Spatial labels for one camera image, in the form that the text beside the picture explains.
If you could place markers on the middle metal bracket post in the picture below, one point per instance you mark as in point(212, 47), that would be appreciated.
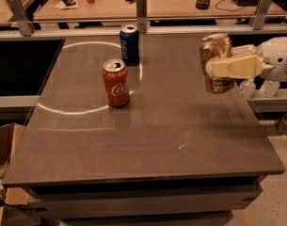
point(141, 15)

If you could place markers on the right metal bracket post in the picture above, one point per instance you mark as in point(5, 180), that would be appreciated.
point(257, 21)

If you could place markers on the cardboard box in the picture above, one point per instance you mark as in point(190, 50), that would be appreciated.
point(14, 210)

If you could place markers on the blue Pepsi can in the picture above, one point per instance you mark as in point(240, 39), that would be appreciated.
point(129, 39)

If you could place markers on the left metal bracket post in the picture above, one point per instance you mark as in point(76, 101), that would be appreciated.
point(25, 27)

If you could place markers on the orange gold soda can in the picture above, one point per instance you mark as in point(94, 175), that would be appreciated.
point(215, 45)

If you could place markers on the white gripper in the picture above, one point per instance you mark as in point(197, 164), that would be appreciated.
point(277, 60)

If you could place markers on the red Coca-Cola can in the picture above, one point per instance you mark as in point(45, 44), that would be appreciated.
point(115, 82)

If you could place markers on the clear sanitizer bottle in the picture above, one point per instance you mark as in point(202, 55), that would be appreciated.
point(269, 88)

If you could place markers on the black mesh pen cup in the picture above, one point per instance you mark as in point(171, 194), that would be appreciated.
point(203, 4)

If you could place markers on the metal bracket post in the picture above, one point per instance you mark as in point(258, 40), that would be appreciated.
point(25, 27)
point(257, 21)
point(141, 15)

